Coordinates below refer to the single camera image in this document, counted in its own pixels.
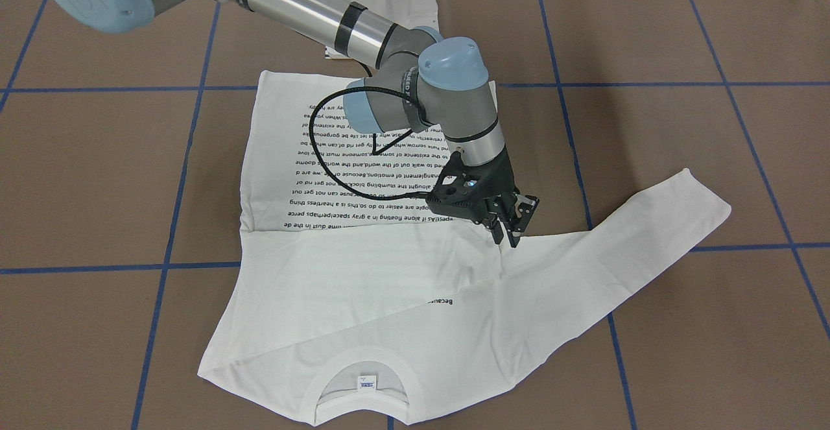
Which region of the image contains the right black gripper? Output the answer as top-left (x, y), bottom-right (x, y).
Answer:
top-left (477, 158), bottom-right (540, 248)

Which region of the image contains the white long-sleeve printed shirt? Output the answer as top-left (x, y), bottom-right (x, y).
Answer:
top-left (198, 71), bottom-right (731, 426)

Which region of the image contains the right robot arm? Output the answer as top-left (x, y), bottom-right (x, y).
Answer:
top-left (54, 0), bottom-right (539, 247)

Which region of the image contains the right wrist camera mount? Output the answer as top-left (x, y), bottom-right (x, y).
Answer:
top-left (425, 151), bottom-right (488, 224)

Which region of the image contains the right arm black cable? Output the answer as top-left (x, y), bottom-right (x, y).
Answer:
top-left (309, 84), bottom-right (455, 200)

